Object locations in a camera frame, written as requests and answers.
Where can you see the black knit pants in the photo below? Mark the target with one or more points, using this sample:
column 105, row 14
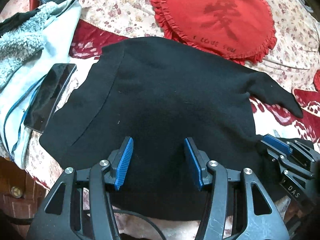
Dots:
column 159, row 92

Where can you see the black smartphone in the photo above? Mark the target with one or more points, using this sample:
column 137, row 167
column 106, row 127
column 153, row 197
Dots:
column 44, row 103

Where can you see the red and white blanket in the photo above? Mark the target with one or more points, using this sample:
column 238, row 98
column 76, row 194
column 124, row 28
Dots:
column 164, row 130

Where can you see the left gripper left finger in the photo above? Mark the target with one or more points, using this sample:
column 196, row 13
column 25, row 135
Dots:
column 78, row 206

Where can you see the red pillow at right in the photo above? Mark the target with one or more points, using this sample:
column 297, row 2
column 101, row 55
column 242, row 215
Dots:
column 316, row 80

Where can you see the red heart-shaped pillow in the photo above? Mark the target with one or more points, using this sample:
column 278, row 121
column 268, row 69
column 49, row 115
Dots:
column 237, row 30

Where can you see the floral quilt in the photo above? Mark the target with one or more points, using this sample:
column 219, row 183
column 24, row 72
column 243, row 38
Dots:
column 279, row 37

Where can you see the light blue fleece jacket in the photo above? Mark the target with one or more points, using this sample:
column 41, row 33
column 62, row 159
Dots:
column 27, row 54

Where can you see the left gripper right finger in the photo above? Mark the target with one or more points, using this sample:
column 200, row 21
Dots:
column 255, row 216

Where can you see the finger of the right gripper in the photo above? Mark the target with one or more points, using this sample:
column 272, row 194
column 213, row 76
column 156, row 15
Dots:
column 277, row 144

